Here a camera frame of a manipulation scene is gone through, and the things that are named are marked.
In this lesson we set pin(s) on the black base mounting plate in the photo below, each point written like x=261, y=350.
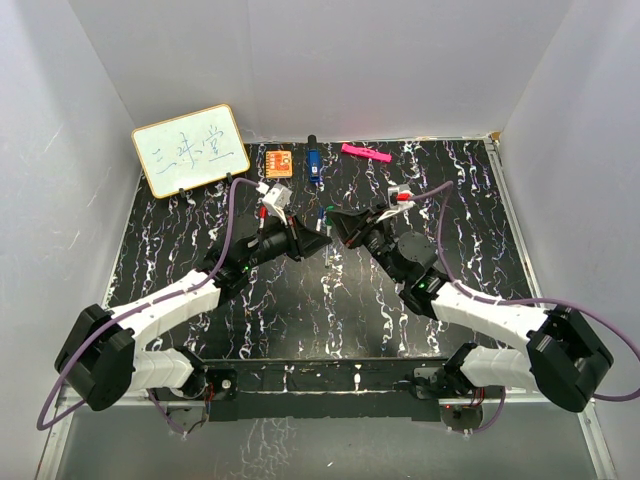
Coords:
x=330, y=388

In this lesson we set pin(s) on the green pen cap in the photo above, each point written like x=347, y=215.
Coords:
x=328, y=210

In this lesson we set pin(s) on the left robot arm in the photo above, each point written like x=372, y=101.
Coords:
x=106, y=354

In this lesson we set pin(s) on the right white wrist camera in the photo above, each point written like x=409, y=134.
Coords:
x=397, y=194

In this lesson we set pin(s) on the pink plastic tool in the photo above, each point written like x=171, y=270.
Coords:
x=363, y=152

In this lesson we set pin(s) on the small whiteboard wooden frame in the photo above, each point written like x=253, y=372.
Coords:
x=190, y=150

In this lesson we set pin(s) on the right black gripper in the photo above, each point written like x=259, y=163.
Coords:
x=355, y=227

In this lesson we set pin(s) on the white pen green end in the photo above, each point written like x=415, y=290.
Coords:
x=327, y=255

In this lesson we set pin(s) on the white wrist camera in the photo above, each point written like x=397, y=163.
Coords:
x=397, y=194
x=275, y=199

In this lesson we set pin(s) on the blue black marker tool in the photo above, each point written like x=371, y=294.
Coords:
x=313, y=160

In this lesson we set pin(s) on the orange card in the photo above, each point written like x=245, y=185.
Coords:
x=278, y=164

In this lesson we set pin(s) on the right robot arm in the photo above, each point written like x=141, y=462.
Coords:
x=551, y=351

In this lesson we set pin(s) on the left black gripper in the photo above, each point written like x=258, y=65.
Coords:
x=308, y=240

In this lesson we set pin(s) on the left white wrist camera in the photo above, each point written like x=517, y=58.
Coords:
x=275, y=199

